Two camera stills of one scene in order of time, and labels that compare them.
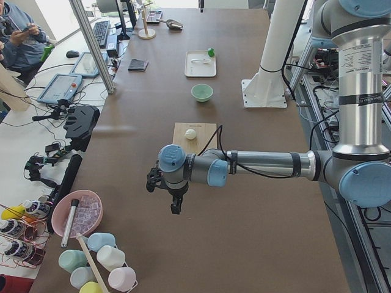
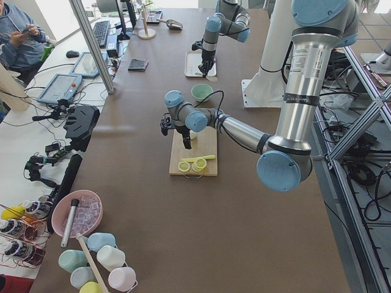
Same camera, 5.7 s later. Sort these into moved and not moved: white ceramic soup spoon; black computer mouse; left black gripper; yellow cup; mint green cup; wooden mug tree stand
Moved: left black gripper; white ceramic soup spoon
Not moved: wooden mug tree stand; black computer mouse; mint green cup; yellow cup
